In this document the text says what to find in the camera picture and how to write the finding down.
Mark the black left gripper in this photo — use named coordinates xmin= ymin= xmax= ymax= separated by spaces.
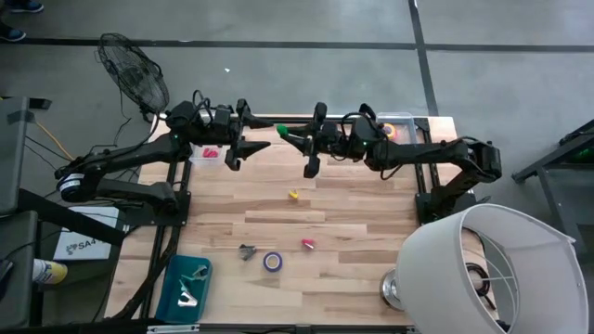
xmin=211 ymin=97 xmax=276 ymax=172

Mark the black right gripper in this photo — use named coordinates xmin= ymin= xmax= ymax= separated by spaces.
xmin=282 ymin=101 xmax=355 ymax=180

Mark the pink stapler remover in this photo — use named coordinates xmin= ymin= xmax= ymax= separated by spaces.
xmin=177 ymin=289 xmax=199 ymax=309

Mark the purple tape roll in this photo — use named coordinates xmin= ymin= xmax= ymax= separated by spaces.
xmin=263 ymin=251 xmax=284 ymax=273

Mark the clear plastic bin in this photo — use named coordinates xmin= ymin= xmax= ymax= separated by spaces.
xmin=375 ymin=111 xmax=418 ymax=146
xmin=187 ymin=138 xmax=231 ymax=168

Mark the black floor fan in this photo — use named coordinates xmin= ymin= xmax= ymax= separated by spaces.
xmin=95 ymin=32 xmax=171 ymax=123

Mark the chrome lamp base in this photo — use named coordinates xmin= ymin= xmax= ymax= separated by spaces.
xmin=379 ymin=267 xmax=404 ymax=312

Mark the teal plastic tray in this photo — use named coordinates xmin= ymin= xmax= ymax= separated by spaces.
xmin=154 ymin=253 xmax=213 ymax=325

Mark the white lamp shade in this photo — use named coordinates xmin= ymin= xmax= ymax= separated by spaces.
xmin=394 ymin=203 xmax=590 ymax=334

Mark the white paper sign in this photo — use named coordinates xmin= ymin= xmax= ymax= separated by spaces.
xmin=53 ymin=206 xmax=122 ymax=262

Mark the black stand beam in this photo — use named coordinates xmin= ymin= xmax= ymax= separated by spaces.
xmin=17 ymin=187 xmax=127 ymax=248

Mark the grey cabinet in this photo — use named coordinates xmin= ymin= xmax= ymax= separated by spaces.
xmin=0 ymin=211 xmax=40 ymax=330
xmin=0 ymin=96 xmax=53 ymax=215

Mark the yellow and white can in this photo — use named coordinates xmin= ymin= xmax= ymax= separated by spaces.
xmin=32 ymin=258 xmax=70 ymax=286

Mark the black metal cart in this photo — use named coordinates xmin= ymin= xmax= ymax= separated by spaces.
xmin=511 ymin=119 xmax=594 ymax=261

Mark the person's shoe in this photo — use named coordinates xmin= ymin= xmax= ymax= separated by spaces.
xmin=3 ymin=0 xmax=45 ymax=14
xmin=0 ymin=21 xmax=27 ymax=43

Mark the black cable bundle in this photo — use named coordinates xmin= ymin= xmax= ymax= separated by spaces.
xmin=110 ymin=222 xmax=185 ymax=321

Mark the black aluminium rig frame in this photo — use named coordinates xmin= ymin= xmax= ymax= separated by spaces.
xmin=104 ymin=105 xmax=479 ymax=334

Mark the yellow cable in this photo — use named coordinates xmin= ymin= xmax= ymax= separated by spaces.
xmin=35 ymin=121 xmax=75 ymax=162

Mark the silver metal bracket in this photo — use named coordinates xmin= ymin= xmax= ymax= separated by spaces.
xmin=147 ymin=324 xmax=200 ymax=334

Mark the black lamp cord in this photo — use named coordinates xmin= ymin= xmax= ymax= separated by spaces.
xmin=465 ymin=262 xmax=498 ymax=313

